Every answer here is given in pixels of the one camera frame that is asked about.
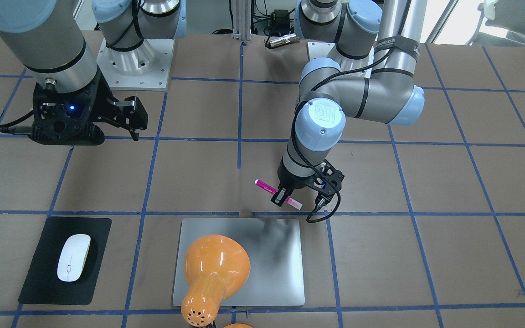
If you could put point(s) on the black mousepad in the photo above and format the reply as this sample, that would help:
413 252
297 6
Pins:
41 285

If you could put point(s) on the silver metal cylinder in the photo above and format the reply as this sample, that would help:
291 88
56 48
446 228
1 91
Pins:
282 41

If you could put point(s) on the white computer mouse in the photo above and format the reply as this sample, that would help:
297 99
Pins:
73 257

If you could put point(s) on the silver closed laptop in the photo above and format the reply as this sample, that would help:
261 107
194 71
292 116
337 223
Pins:
274 247

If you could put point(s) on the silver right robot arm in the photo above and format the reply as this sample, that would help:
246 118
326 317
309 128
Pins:
45 38

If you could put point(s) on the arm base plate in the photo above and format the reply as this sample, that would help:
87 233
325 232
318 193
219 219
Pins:
146 68
318 49

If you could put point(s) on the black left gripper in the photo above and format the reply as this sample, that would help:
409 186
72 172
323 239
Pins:
291 180

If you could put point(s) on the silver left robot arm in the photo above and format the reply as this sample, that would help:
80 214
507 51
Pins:
368 75

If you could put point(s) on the orange desk lamp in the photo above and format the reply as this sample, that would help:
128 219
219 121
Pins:
215 268

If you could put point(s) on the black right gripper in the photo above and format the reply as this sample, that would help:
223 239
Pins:
104 99

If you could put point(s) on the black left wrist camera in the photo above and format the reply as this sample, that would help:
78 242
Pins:
327 183

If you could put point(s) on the pink highlighter pen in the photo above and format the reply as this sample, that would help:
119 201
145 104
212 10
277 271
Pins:
273 190

